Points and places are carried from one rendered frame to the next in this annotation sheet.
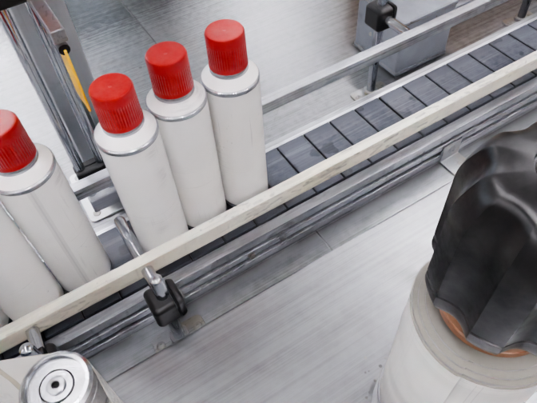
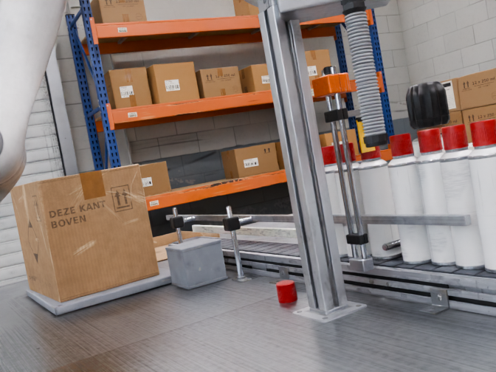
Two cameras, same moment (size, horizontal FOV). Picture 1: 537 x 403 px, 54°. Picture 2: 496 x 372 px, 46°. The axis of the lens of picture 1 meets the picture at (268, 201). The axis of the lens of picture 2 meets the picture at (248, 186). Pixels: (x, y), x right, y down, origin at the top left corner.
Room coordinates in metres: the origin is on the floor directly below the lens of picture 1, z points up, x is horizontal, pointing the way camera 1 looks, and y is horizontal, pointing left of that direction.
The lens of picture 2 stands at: (0.55, 1.10, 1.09)
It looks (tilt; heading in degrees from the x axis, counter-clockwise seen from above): 3 degrees down; 269
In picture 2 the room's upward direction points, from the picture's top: 10 degrees counter-clockwise
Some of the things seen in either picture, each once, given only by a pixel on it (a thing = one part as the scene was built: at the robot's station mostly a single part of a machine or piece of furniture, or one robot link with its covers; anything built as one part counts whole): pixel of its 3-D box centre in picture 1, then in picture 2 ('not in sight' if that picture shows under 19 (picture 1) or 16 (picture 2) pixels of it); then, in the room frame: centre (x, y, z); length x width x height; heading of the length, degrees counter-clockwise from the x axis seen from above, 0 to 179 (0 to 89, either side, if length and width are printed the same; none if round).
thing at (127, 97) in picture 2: not in sight; (252, 136); (0.31, -4.18, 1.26); 2.78 x 0.61 x 2.51; 26
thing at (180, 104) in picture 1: (187, 145); (353, 200); (0.35, 0.07, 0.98); 0.05 x 0.05 x 0.20
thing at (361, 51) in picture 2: not in sight; (364, 72); (0.34, 0.28, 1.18); 0.04 x 0.04 x 0.21
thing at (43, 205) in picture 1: (48, 211); (410, 198); (0.28, 0.19, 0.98); 0.05 x 0.05 x 0.20
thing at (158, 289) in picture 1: (169, 309); not in sight; (0.23, 0.10, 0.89); 0.03 x 0.03 x 0.12; 29
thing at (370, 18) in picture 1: (388, 52); (243, 240); (0.55, -0.17, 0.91); 0.07 x 0.03 x 0.16; 29
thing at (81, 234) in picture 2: not in sight; (81, 229); (0.95, -0.35, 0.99); 0.30 x 0.24 x 0.27; 121
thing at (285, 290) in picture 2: not in sight; (286, 291); (0.49, 0.09, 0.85); 0.03 x 0.03 x 0.03
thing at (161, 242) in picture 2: not in sight; (164, 246); (0.81, -0.79, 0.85); 0.30 x 0.26 x 0.04; 119
